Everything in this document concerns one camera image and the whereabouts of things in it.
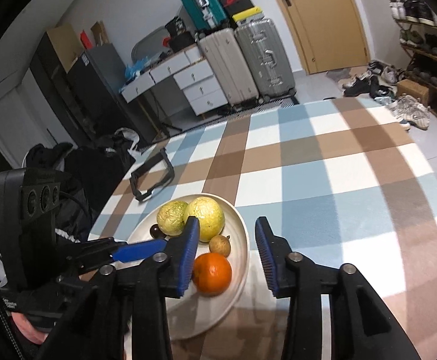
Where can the cardboard box on floor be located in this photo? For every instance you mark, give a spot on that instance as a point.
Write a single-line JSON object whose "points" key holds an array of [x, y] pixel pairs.
{"points": [[414, 89]]}

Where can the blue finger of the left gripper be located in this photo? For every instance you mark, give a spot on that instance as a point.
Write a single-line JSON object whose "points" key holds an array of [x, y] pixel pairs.
{"points": [[129, 253], [80, 258]]}

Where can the white drawer desk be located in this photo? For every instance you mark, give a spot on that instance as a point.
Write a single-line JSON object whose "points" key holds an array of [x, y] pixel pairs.
{"points": [[192, 74]]}

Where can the stacked shoe boxes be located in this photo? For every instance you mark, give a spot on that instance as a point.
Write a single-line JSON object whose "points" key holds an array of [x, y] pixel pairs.
{"points": [[239, 13]]}

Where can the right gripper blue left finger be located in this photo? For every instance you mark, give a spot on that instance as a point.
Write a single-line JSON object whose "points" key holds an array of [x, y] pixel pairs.
{"points": [[188, 243]]}

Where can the person's left hand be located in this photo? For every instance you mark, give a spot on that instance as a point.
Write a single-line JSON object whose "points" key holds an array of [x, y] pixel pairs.
{"points": [[28, 330]]}

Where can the teal suitcase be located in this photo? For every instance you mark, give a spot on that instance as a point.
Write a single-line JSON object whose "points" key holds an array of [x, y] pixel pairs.
{"points": [[206, 15]]}

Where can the checkered tablecloth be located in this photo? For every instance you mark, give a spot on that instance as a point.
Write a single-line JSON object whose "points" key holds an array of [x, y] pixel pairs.
{"points": [[339, 179]]}

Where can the yellow smooth passion fruit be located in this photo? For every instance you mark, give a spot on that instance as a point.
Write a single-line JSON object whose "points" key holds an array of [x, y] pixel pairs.
{"points": [[210, 215]]}

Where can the pile of black clothes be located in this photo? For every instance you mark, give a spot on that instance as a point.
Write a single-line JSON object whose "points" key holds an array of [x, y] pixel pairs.
{"points": [[93, 173]]}

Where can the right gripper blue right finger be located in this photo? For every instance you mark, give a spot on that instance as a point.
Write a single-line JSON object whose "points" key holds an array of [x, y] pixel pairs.
{"points": [[266, 245]]}

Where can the dark grey refrigerator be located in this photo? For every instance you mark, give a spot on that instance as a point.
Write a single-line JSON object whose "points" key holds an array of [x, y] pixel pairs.
{"points": [[96, 79]]}

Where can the black plastic frame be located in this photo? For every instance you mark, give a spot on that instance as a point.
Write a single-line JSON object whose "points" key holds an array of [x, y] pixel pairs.
{"points": [[155, 173]]}

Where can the wooden shoe rack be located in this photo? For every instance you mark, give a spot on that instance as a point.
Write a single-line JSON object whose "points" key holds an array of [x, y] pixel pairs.
{"points": [[417, 23]]}

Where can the dark plum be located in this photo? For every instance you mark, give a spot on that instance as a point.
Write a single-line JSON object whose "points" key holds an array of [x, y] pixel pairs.
{"points": [[156, 233]]}

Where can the silver suitcase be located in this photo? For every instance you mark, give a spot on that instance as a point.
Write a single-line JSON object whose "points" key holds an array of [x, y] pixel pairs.
{"points": [[267, 59]]}

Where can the beige suitcase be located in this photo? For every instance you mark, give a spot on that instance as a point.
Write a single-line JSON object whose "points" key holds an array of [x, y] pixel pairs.
{"points": [[228, 63]]}

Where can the green wrinkled passion fruit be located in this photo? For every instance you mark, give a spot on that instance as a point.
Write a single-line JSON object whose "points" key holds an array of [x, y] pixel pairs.
{"points": [[170, 217]]}

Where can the wooden door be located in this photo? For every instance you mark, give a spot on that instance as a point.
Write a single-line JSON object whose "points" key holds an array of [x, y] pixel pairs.
{"points": [[328, 33]]}

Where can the large orange tangerine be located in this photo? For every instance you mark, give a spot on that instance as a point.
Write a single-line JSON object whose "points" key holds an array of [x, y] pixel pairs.
{"points": [[212, 274]]}

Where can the cream round plate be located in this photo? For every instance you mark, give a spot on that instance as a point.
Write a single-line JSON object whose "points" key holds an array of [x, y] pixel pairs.
{"points": [[194, 313]]}

